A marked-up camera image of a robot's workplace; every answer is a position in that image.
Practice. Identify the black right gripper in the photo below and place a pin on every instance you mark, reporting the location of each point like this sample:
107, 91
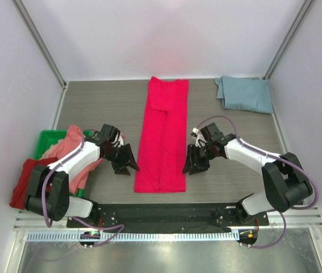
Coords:
199, 155

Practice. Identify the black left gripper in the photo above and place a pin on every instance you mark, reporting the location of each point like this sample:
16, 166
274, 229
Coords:
127, 157

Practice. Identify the hot pink t shirt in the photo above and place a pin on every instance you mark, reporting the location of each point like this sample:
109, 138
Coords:
162, 148

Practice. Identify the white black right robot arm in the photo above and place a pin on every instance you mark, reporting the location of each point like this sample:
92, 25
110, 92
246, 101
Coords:
285, 182

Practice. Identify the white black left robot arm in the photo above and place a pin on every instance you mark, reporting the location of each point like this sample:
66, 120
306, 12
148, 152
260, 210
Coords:
48, 192

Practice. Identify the salmon pink t shirt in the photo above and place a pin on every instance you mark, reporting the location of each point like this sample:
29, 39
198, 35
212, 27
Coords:
58, 143

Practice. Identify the green plastic bin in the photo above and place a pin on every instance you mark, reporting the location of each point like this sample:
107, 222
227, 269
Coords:
80, 161

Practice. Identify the folded blue t shirt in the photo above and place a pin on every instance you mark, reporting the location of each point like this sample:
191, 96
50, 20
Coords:
244, 94

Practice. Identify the dark red t shirt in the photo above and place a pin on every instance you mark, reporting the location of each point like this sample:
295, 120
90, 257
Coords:
19, 192

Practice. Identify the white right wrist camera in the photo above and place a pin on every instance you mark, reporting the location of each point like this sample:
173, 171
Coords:
198, 137

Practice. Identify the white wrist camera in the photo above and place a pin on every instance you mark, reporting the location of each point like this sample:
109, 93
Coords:
198, 137
119, 140

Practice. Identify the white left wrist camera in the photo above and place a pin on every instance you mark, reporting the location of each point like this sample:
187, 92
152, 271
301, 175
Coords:
119, 140

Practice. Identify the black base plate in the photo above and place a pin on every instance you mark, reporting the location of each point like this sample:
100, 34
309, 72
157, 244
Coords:
190, 218

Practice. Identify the slotted white cable duct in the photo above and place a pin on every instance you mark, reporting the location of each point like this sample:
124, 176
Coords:
80, 236

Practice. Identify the aluminium frame rail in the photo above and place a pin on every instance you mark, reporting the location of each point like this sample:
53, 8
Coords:
292, 218

